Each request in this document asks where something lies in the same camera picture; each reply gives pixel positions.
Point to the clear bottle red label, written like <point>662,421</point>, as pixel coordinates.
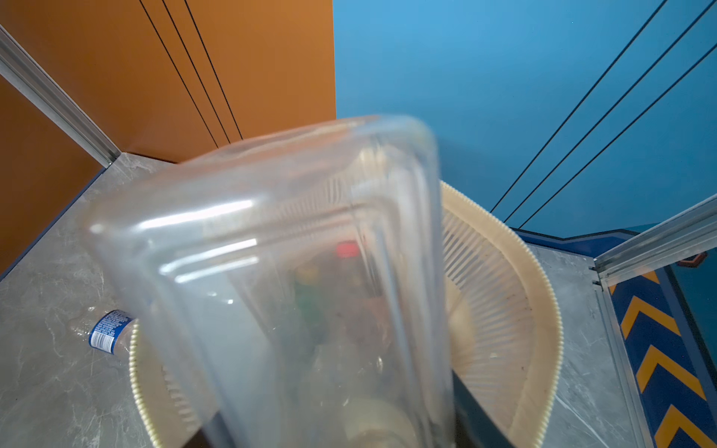
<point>348,250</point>

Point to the clear bottle green cap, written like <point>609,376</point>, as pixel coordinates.
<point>228,261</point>

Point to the small clear bottle blue label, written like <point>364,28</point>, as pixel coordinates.
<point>105,329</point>

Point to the cream plastic waste bin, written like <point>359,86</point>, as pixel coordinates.
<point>505,328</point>

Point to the right aluminium corner post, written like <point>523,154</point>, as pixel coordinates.
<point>687,234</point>

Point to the aluminium corner post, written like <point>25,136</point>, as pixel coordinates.
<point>687,234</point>
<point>27,76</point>

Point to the left aluminium corner post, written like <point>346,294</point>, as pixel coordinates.
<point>27,76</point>

